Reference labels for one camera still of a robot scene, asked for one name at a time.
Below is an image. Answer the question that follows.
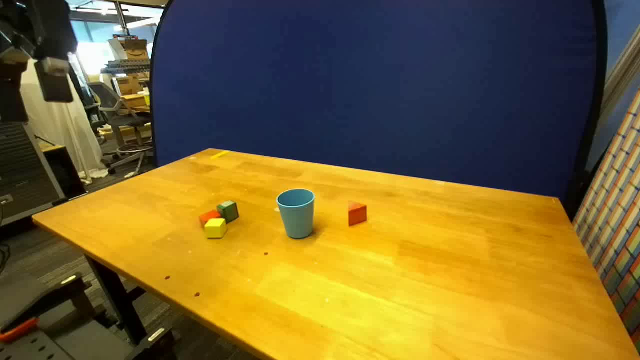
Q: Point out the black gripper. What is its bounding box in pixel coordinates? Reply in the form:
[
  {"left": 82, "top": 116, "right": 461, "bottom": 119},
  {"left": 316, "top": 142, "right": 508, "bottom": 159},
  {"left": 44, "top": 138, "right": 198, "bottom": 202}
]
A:
[{"left": 0, "top": 0, "right": 79, "bottom": 124}]

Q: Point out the office chair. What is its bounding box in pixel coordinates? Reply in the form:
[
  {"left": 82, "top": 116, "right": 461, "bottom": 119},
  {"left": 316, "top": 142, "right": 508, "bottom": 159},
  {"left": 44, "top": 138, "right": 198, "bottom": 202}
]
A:
[{"left": 87, "top": 81, "right": 154, "bottom": 177}]

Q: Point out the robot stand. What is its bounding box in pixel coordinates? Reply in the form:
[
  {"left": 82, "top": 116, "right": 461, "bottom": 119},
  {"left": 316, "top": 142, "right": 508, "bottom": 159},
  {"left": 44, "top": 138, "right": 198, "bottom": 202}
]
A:
[{"left": 0, "top": 272, "right": 177, "bottom": 360}]

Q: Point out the red block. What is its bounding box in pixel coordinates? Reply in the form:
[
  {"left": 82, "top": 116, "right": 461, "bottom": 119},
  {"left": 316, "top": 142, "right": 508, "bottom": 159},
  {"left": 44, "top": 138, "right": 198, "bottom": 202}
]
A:
[{"left": 348, "top": 201, "right": 368, "bottom": 227}]

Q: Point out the yellow block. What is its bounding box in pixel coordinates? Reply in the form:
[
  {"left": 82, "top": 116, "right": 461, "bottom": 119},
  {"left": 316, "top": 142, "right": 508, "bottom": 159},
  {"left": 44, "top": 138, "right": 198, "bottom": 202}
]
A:
[{"left": 204, "top": 218, "right": 228, "bottom": 240}]

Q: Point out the orange handle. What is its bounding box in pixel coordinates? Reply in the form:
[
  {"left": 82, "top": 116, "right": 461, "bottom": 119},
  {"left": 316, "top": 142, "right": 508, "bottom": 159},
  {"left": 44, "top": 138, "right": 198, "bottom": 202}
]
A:
[{"left": 0, "top": 317, "right": 40, "bottom": 345}]

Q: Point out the blue cup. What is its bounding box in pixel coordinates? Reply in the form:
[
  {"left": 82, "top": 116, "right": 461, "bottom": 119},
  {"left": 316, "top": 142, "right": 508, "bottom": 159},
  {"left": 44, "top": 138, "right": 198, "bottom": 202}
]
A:
[{"left": 276, "top": 188, "right": 316, "bottom": 240}]

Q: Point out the green block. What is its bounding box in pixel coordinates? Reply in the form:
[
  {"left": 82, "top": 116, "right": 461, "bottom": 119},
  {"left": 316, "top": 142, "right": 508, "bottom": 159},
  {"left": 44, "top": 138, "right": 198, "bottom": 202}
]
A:
[{"left": 216, "top": 200, "right": 240, "bottom": 224}]

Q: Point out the stack of cardboard boxes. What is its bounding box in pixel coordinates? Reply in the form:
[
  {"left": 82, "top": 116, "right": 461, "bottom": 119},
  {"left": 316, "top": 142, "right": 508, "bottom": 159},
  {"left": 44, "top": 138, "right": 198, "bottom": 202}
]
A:
[{"left": 102, "top": 35, "right": 152, "bottom": 112}]

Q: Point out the blue backdrop screen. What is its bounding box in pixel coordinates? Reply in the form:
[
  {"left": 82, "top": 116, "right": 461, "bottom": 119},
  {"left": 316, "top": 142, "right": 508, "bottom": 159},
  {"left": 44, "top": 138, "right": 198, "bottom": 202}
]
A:
[{"left": 149, "top": 0, "right": 609, "bottom": 221}]

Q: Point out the colourful patterned panel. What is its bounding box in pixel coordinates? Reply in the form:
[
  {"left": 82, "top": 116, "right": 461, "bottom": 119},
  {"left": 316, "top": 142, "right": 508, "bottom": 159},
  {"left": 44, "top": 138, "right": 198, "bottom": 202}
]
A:
[{"left": 572, "top": 88, "right": 640, "bottom": 355}]

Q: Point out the black slatted cabinet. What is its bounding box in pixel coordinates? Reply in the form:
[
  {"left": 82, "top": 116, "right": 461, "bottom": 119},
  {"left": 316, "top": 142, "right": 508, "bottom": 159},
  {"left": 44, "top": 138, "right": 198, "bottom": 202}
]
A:
[{"left": 0, "top": 122, "right": 67, "bottom": 227}]

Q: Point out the black box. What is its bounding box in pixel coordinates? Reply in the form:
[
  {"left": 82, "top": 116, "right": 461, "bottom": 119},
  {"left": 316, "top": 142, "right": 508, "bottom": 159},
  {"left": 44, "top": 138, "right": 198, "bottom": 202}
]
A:
[{"left": 40, "top": 143, "right": 88, "bottom": 202}]

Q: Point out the white cloth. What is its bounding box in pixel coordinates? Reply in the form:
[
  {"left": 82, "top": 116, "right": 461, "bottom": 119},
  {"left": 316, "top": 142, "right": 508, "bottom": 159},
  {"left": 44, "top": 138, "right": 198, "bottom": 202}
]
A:
[{"left": 20, "top": 59, "right": 110, "bottom": 180}]

